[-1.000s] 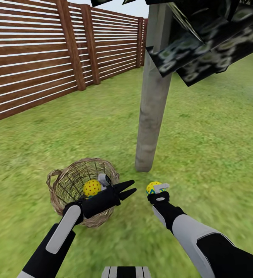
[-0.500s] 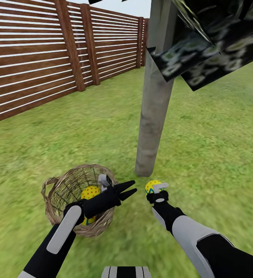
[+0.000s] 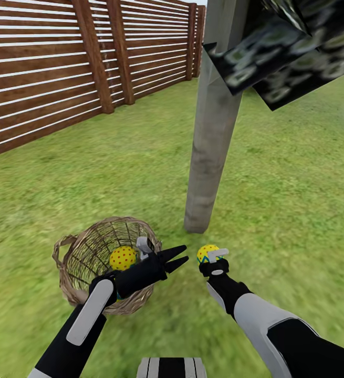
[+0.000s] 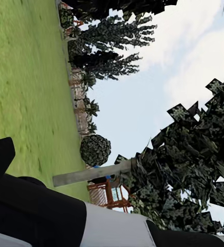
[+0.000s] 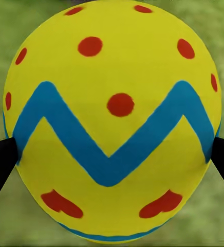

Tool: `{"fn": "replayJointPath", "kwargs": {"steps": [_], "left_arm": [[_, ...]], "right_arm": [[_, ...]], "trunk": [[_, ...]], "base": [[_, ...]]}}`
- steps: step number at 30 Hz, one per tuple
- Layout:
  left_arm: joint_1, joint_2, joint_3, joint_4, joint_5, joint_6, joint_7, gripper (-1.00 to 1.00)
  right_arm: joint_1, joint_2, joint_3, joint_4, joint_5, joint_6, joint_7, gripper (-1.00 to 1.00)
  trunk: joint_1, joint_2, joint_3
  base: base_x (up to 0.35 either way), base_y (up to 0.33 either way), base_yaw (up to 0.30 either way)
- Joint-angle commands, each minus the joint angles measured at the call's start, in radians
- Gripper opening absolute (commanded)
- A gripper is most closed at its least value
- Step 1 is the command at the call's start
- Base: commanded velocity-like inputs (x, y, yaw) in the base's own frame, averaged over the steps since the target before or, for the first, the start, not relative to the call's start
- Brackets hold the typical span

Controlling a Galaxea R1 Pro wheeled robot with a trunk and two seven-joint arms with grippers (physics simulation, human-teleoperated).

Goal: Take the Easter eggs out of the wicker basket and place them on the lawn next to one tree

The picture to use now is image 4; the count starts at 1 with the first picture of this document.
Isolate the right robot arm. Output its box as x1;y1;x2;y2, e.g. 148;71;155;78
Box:
0;174;224;247

